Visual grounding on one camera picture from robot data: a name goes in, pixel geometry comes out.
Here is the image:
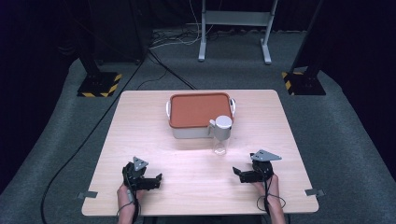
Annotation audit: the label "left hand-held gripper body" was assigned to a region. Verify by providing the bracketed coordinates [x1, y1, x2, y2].
[121, 156, 158, 191]

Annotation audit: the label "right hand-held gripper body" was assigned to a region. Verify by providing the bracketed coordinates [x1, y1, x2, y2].
[243, 148, 283, 184]

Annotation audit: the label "person's right hand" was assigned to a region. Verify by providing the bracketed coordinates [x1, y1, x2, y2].
[251, 173, 280, 203]

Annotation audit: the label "person's left hand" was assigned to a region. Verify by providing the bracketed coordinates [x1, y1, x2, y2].
[116, 183, 146, 209]

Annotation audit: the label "clear bottle with grey cap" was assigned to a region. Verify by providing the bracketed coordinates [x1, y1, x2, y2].
[208, 115, 233, 156]

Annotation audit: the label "white box with orange lid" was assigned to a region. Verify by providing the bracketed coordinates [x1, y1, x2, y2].
[164, 91, 237, 140]

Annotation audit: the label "black stand with striped base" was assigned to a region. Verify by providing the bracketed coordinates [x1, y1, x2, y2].
[64, 0, 123, 98]
[281, 0, 327, 96]

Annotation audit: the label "white metal stand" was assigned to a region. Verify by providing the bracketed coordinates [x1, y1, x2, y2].
[197, 0, 280, 65]

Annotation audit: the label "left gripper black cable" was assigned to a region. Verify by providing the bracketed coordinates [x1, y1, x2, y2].
[115, 183, 142, 224]

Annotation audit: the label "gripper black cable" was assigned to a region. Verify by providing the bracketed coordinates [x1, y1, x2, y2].
[256, 174, 287, 217]
[115, 183, 142, 224]

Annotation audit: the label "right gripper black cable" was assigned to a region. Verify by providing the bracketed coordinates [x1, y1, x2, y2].
[256, 174, 287, 217]

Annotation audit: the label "grey table bracket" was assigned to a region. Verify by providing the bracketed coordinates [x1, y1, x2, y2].
[304, 188, 326, 198]
[76, 190, 99, 201]

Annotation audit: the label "long black floor cable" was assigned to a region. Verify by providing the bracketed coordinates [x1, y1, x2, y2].
[39, 59, 148, 224]

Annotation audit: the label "white floor cables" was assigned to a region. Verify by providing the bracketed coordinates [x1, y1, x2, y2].
[148, 0, 216, 50]

